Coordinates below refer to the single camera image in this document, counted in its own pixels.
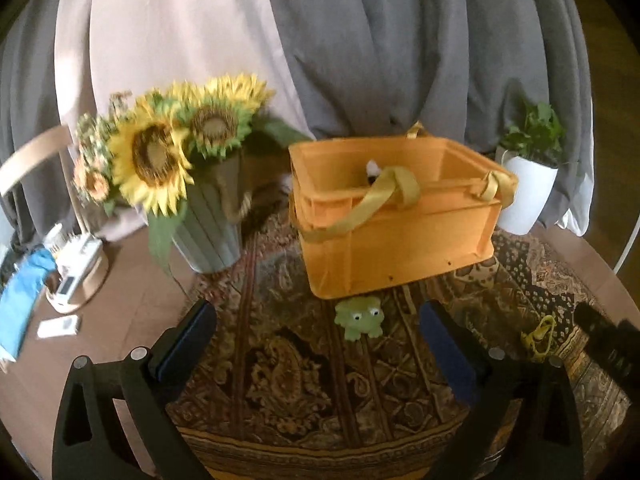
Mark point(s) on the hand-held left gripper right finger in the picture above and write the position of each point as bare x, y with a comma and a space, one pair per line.
450, 355

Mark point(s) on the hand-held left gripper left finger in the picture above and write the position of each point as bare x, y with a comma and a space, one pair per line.
185, 350

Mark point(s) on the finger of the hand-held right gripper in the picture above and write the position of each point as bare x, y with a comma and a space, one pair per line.
587, 317

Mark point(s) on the green frog toy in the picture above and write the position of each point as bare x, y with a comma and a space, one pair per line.
357, 317

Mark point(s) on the orange plastic crate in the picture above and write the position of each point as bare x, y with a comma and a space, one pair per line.
400, 250

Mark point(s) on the white toy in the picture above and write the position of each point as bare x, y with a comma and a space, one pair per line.
372, 167

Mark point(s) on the yellow-green small toy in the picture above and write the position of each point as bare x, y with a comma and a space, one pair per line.
542, 327

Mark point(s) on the grey-green ribbed vase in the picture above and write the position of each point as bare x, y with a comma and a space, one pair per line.
210, 240

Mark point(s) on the round wooden tray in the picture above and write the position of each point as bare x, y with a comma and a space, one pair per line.
90, 285

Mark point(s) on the patterned brown rug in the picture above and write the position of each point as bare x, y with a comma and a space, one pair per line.
300, 375

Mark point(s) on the white sheer curtain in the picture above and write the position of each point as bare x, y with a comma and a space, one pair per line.
580, 200

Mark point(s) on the white remote control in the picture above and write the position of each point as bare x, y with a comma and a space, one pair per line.
68, 286
59, 327

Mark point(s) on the white plant pot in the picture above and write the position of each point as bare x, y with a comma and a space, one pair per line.
527, 195

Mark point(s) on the blue cloth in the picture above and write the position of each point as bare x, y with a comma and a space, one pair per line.
22, 295

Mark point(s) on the green leafy plant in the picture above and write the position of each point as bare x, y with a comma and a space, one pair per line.
535, 130

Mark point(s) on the sunflower bouquet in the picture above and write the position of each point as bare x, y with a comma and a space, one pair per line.
150, 155

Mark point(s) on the light wooden chair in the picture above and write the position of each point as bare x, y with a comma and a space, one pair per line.
30, 152

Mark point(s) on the grey curtain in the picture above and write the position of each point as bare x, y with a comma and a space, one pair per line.
25, 85
400, 35

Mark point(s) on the beige curtain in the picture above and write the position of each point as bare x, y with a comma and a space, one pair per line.
175, 25

